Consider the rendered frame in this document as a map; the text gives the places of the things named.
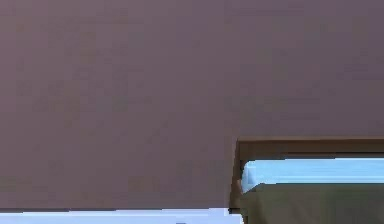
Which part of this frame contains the brown wooden bed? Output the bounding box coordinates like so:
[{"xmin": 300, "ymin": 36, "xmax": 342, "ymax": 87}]
[{"xmin": 227, "ymin": 137, "xmax": 384, "ymax": 224}]

